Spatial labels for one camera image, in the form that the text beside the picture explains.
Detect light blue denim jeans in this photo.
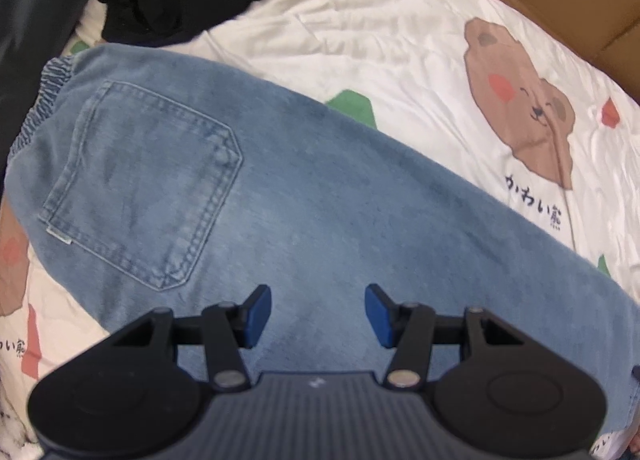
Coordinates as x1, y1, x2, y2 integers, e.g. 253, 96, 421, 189
4, 45, 639, 432

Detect cream bear print bedsheet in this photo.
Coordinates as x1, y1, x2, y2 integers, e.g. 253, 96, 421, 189
1, 0, 639, 459

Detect dark grey duvet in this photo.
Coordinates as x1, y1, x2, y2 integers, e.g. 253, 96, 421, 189
1, 0, 88, 169

